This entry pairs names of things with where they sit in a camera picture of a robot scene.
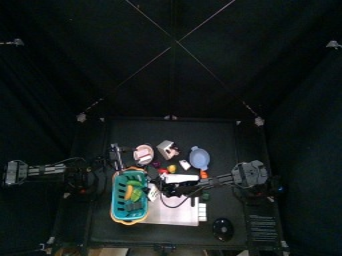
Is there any green toy fruit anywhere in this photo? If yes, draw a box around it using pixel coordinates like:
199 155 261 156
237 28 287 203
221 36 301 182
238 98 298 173
130 188 146 204

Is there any pink round plate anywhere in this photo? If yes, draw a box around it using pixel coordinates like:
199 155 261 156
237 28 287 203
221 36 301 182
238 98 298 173
132 143 157 167

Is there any yellow toy banana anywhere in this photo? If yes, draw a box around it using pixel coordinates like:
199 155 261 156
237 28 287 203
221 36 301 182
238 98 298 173
123 184 135 202

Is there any dark toy item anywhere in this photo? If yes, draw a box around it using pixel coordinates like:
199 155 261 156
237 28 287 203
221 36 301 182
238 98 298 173
123 201 142 214

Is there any small white card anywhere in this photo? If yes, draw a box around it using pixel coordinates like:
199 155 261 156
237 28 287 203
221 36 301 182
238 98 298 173
178 159 193 171

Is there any white cutting board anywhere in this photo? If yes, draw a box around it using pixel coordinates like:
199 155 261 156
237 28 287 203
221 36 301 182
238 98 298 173
144 173 202 228

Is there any small white block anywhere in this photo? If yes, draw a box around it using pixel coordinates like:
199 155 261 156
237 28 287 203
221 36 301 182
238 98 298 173
198 202 209 223

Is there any small white grey box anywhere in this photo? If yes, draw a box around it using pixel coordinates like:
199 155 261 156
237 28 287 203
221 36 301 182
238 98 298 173
155 139 182 161

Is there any teal basket with orange rim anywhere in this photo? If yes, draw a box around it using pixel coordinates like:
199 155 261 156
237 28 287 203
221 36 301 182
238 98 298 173
110 165 151 226

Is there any black round disc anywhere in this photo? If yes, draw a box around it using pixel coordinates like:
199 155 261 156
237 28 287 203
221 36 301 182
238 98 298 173
211 217 235 243

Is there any black label plate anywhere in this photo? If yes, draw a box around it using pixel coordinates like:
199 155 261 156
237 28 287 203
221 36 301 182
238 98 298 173
247 214 278 243

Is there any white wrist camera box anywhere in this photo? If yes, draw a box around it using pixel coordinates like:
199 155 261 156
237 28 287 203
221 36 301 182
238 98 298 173
163 173 201 185

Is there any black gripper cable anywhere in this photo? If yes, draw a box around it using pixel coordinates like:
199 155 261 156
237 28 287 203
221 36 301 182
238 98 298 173
159 194 193 210

